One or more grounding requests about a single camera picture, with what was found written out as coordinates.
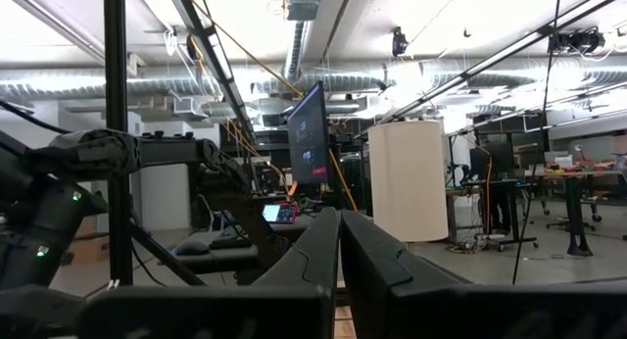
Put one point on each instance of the black ceiling light rail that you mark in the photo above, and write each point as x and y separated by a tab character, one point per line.
215	50
490	60

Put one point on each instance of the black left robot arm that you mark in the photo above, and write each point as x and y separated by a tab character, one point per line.
161	150

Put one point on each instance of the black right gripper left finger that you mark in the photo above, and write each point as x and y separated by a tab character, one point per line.
294	300

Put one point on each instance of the silver ventilation duct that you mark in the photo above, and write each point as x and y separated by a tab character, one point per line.
161	82

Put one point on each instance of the red tablet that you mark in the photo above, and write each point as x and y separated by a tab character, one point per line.
280	212

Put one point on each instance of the black keyboard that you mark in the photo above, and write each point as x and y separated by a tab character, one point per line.
230	242

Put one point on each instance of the black computer mouse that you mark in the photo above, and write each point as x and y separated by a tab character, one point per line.
191	248

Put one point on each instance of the black standing desk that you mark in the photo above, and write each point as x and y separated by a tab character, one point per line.
509	184

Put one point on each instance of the cardboard box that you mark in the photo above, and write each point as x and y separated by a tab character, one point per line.
90	246

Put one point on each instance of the black vertical frame pole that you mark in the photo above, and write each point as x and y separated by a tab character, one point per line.
116	84

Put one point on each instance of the cluttered work table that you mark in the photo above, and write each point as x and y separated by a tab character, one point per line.
578	175

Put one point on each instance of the black ceiling camera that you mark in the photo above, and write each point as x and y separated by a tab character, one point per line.
580	41
399	41

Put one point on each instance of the black computer monitor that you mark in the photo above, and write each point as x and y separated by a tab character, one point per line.
308	133

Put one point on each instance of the white cabinet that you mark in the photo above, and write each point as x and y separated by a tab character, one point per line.
161	197

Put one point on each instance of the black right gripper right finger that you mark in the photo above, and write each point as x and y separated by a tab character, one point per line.
382	290

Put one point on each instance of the white shade wooden base lamp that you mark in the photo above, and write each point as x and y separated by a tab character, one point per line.
406	182

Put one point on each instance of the person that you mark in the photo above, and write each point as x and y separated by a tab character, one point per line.
499	202

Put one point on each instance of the grey desk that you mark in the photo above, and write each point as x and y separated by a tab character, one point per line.
230	258

